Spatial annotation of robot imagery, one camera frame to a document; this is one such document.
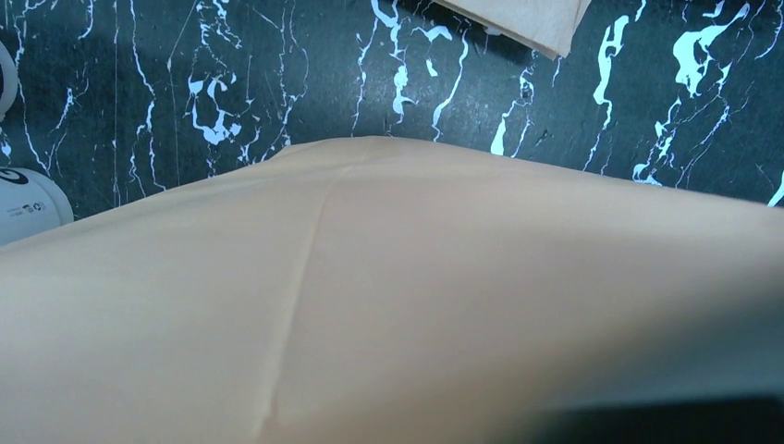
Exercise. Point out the tan paper bag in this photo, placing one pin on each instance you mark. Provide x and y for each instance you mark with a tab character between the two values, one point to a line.
379	290

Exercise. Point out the stack of paper cups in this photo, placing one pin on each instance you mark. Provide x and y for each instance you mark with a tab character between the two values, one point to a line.
9	81

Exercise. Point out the brown kraft paper bag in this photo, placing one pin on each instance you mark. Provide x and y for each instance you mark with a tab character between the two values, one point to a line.
546	26

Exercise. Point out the single paper cup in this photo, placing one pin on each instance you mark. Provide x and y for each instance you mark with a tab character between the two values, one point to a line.
31	203

